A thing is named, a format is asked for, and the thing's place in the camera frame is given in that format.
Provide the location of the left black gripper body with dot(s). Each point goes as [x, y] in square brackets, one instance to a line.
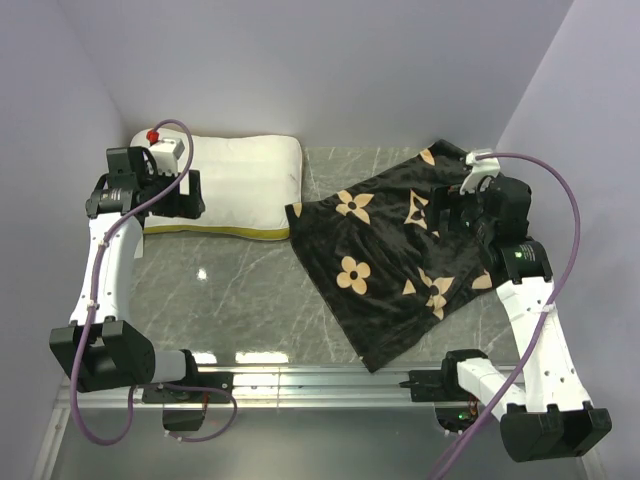
[176, 204]

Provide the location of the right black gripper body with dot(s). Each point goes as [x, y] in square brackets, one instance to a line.
[466, 213]

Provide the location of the white pillow with yellow piping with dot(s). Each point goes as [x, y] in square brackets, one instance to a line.
[246, 183]

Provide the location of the black pillowcase with tan flowers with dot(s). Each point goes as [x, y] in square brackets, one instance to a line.
[387, 273]

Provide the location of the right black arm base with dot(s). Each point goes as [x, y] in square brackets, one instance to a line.
[456, 410]

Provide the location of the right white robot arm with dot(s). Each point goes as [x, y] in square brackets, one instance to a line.
[543, 410]

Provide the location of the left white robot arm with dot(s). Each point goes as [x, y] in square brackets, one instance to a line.
[100, 349]

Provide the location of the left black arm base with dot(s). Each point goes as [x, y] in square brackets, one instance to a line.
[185, 406]

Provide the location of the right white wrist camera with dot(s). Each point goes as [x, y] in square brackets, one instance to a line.
[482, 165]

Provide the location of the aluminium mounting rail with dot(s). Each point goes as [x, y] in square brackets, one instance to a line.
[288, 386]

